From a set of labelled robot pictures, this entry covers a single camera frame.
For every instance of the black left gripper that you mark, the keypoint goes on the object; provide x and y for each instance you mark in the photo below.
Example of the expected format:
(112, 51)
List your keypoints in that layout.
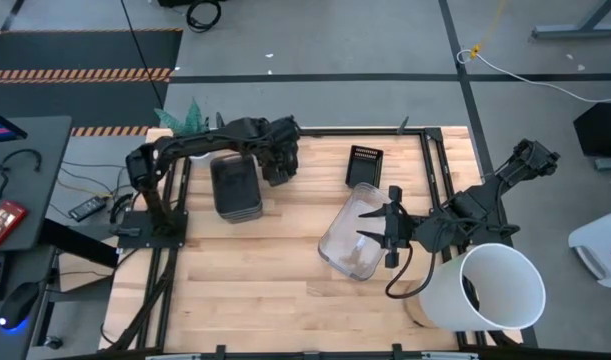
(280, 142)

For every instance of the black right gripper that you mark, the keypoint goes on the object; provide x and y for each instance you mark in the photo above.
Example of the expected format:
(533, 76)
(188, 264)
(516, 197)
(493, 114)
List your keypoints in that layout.
(410, 232)

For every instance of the black mesh basket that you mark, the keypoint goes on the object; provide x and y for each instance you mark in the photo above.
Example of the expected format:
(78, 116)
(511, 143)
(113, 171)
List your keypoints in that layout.
(364, 167)

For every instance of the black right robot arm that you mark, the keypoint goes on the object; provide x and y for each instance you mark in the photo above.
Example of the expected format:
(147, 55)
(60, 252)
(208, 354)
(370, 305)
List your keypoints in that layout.
(485, 200)

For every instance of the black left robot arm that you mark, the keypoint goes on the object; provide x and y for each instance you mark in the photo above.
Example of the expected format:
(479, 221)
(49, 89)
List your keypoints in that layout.
(185, 142)

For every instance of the white plant pot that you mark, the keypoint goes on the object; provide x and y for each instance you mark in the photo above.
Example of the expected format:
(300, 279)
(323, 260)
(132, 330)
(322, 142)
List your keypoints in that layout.
(201, 160)

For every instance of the white cylindrical bucket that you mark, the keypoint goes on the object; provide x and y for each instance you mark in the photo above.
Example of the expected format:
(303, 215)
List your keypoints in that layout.
(445, 300)

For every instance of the green artificial plant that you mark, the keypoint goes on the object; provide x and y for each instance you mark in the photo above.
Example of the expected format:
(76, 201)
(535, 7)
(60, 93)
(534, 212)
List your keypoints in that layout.
(190, 120)

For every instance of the black power adapter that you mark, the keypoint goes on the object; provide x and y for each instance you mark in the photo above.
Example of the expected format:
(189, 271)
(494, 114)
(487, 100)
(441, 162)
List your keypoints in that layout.
(87, 208)

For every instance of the black desk leg bar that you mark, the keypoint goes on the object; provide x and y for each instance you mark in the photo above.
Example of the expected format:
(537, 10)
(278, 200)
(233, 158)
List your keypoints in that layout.
(80, 242)

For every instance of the white plastic object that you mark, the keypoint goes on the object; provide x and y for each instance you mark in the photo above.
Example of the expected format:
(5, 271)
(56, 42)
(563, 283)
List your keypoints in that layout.
(597, 245)

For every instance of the black box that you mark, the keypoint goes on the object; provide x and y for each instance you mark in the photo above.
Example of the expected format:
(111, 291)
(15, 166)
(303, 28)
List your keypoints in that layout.
(602, 130)

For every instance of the dark grey desk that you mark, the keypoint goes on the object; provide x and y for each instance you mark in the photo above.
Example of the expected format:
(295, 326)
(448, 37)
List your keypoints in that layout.
(35, 165)

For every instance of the black hazard-striped floor mat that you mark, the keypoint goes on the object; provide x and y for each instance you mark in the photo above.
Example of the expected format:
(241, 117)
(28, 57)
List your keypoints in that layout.
(60, 50)

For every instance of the grey metal table leg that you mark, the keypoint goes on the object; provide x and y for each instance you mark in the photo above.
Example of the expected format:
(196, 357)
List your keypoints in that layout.
(575, 31)

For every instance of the red smartphone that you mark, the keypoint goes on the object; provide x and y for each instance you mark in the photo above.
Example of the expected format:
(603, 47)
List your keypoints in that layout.
(2, 222)

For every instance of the computer monitor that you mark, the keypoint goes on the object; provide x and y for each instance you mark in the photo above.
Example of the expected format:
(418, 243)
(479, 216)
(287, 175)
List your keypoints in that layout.
(0, 127)

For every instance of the black computer mouse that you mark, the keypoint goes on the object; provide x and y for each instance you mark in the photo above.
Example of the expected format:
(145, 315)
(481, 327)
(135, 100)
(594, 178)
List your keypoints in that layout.
(19, 305)

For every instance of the black aluminium table frame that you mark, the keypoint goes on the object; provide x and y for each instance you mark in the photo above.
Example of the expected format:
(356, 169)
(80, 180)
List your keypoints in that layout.
(335, 132)

